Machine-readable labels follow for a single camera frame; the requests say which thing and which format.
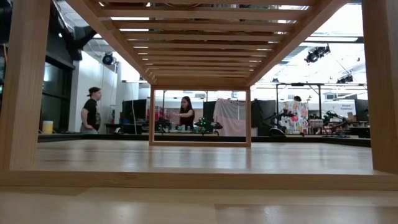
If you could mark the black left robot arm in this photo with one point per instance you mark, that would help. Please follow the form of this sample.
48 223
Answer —
76 34

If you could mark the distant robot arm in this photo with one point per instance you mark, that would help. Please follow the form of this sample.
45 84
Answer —
276 119
335 119
206 125

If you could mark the wooden slatted shelf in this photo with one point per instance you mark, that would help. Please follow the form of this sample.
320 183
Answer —
199 180

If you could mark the black computer monitor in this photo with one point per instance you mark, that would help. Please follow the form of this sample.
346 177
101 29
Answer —
134 109
209 110
362 110

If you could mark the person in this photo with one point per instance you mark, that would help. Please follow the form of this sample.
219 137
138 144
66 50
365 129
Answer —
90 112
297 98
187 116

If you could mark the pink cloth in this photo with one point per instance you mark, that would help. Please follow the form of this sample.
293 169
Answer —
231 119

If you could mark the black partition cloth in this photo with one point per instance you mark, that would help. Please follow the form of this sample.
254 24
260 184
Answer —
264 110

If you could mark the floral cloth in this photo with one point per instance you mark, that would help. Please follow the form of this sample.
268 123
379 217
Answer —
298 116

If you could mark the black ceiling speaker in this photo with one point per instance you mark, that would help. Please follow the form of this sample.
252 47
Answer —
108 58

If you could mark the black ceiling spotlight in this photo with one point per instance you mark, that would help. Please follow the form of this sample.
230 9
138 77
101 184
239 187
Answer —
315 54

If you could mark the white sign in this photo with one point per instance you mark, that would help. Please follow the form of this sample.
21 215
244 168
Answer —
345 107

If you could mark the ceiling light strip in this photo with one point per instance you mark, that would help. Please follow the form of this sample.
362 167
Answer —
331 39

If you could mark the yellow white bucket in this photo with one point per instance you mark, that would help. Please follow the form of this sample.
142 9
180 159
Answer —
47 127

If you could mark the black gantry frame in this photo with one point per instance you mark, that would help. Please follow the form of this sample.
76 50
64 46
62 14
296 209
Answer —
298 84

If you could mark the black aluminium table frame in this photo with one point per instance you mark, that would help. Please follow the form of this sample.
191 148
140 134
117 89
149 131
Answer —
93 137

